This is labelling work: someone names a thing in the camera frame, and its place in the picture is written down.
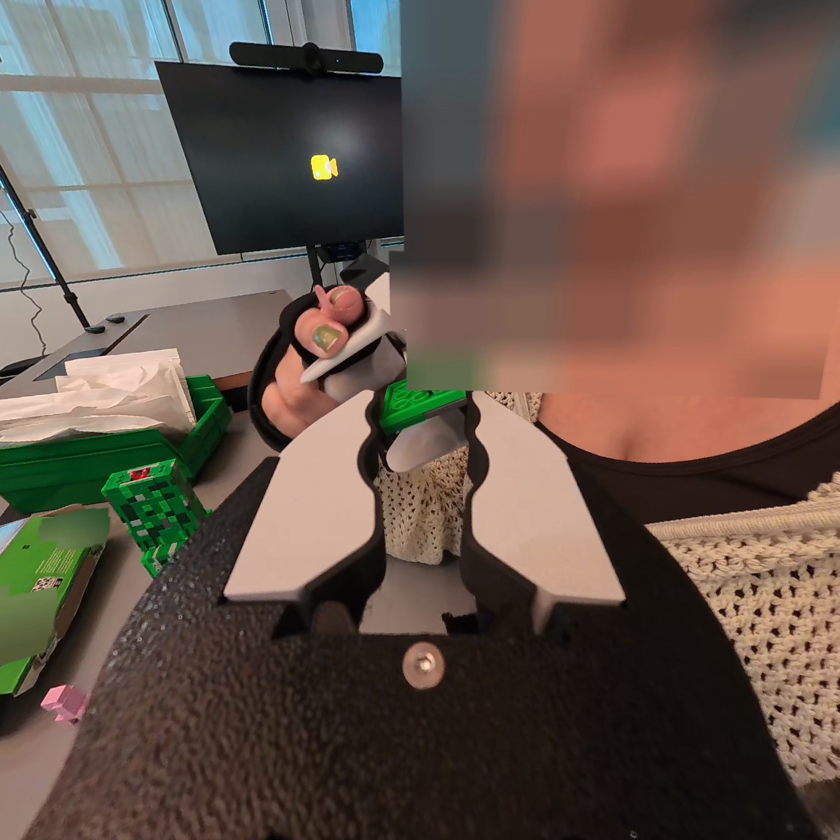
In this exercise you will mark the person's right forearm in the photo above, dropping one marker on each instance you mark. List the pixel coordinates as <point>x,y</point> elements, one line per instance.
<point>420,512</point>

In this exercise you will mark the green mosaic lego panel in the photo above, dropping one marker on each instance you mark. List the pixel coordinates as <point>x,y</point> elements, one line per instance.
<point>420,410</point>

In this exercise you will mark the person's black top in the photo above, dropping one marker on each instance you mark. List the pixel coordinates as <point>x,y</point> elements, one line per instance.
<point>689,479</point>

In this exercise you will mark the grey background desk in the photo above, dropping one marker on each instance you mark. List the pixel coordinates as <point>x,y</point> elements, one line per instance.
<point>197,321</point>

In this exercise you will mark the green lego set box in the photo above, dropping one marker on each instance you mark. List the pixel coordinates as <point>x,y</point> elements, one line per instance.
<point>46,564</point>

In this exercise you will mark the black video conference bar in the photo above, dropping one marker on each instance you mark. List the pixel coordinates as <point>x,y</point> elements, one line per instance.
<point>305,59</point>

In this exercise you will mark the green lego creeper figure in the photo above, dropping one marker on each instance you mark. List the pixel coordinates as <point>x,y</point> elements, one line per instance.
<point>157,512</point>

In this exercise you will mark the person's right hand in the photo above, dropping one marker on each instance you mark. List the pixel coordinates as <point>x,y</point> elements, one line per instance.
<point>289,400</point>

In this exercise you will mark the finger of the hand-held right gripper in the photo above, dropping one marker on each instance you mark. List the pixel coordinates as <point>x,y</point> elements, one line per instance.
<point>426,446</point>

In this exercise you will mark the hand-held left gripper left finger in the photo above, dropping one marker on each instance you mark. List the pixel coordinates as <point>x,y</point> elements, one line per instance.
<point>308,512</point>

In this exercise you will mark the black monitor stand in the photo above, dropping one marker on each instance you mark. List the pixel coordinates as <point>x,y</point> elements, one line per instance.
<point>334,256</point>

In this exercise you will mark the person's knit sweater torso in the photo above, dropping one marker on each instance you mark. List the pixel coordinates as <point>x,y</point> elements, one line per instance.
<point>754,590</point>

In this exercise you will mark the black tripod stand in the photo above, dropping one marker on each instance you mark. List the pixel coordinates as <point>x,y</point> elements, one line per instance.
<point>46,249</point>

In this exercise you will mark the green plastic bin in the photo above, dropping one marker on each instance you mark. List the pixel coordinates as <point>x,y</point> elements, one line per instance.
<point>98,459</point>

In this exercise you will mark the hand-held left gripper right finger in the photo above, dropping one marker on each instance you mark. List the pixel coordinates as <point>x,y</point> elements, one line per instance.
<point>538,518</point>

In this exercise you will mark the large black monitor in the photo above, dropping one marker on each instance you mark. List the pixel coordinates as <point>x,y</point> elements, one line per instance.
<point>282,157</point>

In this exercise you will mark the pink lego pig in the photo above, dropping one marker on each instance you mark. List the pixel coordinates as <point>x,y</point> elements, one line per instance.
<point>64,703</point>

